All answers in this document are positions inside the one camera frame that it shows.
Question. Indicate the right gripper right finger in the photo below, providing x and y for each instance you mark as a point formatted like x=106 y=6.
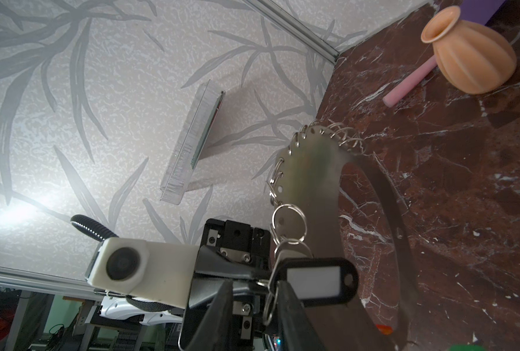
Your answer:
x=296 y=331

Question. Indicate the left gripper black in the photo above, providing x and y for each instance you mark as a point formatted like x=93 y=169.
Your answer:
x=233 y=251

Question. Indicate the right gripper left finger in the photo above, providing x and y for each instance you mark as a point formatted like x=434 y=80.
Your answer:
x=213 y=332

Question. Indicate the black key tag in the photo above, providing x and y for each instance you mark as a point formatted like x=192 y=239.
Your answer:
x=317 y=281

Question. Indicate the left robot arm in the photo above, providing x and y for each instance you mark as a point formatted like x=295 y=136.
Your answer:
x=116 y=306

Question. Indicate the orange ribbed vase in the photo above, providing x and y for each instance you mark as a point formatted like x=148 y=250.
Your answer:
x=472 y=57

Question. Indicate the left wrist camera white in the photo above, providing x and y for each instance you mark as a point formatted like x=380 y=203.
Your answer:
x=154 y=271

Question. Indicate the clear plastic wall shelf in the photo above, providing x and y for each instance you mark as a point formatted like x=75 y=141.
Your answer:
x=191 y=141

